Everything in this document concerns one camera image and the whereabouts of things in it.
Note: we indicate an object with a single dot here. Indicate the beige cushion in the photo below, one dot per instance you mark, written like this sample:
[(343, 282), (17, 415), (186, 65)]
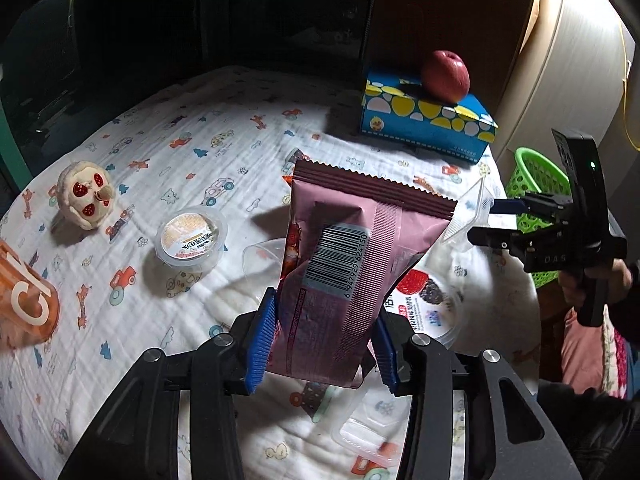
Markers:
[(535, 60)]

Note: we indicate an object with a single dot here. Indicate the person's right forearm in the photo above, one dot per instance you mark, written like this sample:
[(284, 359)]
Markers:
[(627, 317)]

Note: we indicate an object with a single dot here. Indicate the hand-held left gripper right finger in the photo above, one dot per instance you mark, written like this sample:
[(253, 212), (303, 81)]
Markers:
[(386, 360)]

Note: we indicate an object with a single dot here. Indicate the clear plastic container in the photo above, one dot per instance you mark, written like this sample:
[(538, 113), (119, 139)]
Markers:
[(465, 210)]

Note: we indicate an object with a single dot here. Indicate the orange snack packet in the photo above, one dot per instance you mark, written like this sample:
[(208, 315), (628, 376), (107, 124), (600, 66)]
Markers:
[(27, 300)]

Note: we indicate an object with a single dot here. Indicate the cream strawberry plush toy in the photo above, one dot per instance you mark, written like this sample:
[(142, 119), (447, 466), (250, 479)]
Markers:
[(82, 195)]

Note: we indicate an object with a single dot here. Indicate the printed white blanket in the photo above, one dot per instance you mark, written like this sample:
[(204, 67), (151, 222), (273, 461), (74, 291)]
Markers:
[(240, 200)]

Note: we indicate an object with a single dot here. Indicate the person's right hand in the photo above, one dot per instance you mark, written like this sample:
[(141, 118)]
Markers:
[(570, 287)]

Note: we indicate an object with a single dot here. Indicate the red apple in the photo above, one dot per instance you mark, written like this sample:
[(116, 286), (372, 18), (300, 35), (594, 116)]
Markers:
[(445, 77)]

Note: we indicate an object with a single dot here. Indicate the blue dotted tissue box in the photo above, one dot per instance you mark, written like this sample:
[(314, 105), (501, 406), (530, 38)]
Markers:
[(400, 125)]

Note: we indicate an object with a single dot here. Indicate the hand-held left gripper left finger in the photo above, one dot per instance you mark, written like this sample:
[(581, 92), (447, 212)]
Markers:
[(260, 350)]

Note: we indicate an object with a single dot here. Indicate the small sealed pudding cup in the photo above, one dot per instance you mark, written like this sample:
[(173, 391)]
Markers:
[(190, 237)]

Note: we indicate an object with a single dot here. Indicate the clear plastic tray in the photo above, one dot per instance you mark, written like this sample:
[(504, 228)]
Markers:
[(370, 430)]

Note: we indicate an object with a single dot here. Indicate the pink snack packet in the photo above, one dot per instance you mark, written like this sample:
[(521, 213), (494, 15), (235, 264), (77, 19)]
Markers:
[(345, 260)]

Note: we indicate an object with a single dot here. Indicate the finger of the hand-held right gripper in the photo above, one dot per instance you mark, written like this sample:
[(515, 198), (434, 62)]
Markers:
[(507, 205), (492, 239)]

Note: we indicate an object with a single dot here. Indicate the berry label yogurt cup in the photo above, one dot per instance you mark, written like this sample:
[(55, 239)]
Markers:
[(425, 295)]

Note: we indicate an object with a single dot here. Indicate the green plastic mesh basket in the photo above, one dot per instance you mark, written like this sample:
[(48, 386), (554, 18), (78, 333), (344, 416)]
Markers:
[(525, 170)]

